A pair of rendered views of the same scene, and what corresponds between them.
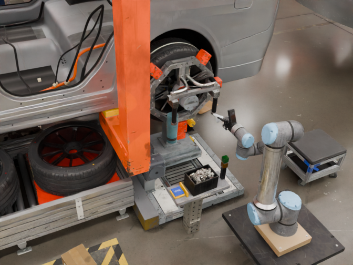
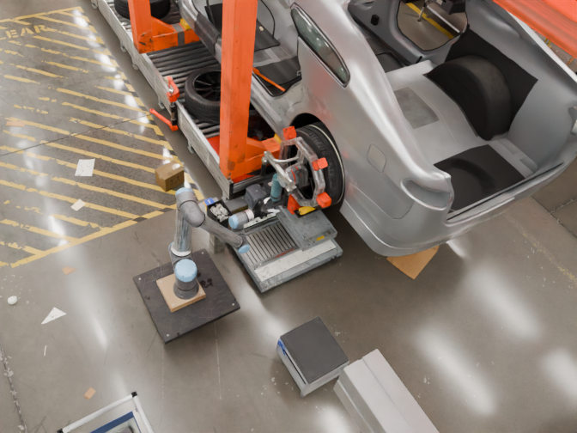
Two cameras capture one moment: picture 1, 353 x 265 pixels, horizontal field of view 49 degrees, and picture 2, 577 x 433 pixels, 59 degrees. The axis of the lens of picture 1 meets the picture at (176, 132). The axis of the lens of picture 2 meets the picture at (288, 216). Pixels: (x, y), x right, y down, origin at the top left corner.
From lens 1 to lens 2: 3.58 m
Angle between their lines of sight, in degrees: 54
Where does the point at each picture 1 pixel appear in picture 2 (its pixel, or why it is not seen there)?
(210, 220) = (226, 263)
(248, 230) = not seen: hidden behind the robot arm
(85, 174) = not seen: hidden behind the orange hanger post
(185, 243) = (199, 243)
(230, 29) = (360, 173)
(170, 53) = (307, 135)
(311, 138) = (324, 343)
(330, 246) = (166, 328)
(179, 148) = (296, 223)
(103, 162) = not seen: hidden behind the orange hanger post
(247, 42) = (371, 206)
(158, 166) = (250, 196)
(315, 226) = (191, 321)
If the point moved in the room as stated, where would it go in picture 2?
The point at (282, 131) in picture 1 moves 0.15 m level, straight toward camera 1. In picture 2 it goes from (179, 197) to (157, 190)
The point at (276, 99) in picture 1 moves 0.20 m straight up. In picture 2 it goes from (456, 354) to (466, 344)
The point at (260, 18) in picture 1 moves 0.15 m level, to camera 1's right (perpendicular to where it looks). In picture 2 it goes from (387, 197) to (391, 215)
